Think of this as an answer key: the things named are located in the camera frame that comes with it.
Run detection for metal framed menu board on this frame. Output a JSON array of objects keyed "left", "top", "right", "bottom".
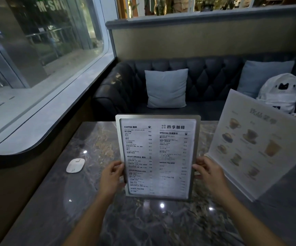
[{"left": 115, "top": 114, "right": 201, "bottom": 201}]

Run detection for grey square cushion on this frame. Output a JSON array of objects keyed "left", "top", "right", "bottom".
[
  {"left": 144, "top": 69, "right": 189, "bottom": 109},
  {"left": 236, "top": 60, "right": 295, "bottom": 99}
]

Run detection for large glass window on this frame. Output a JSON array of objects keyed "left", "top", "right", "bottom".
[{"left": 0, "top": 0, "right": 117, "bottom": 151}]

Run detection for white plastic bag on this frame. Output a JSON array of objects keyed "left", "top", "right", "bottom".
[{"left": 256, "top": 73, "right": 296, "bottom": 115}]

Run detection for beige partition wall ledge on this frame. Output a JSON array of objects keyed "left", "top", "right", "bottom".
[{"left": 105, "top": 4, "right": 296, "bottom": 65}]

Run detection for person's left forearm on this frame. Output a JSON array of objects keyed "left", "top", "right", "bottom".
[{"left": 63, "top": 191, "right": 115, "bottom": 246}]

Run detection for dark tufted sofa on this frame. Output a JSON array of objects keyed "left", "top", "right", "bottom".
[{"left": 90, "top": 52, "right": 296, "bottom": 122}]

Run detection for white square dish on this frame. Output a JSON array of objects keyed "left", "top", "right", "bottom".
[{"left": 66, "top": 158, "right": 85, "bottom": 173}]

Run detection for person's right hand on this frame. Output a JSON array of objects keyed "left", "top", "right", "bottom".
[{"left": 192, "top": 156, "right": 231, "bottom": 200}]

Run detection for person's right forearm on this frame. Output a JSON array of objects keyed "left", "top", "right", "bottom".
[{"left": 216, "top": 191, "right": 291, "bottom": 246}]

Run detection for acrylic picture menu stand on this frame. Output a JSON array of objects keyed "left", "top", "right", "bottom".
[{"left": 208, "top": 89, "right": 296, "bottom": 202}]

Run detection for person's left hand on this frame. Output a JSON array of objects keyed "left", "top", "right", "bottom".
[{"left": 98, "top": 160, "right": 126, "bottom": 198}]

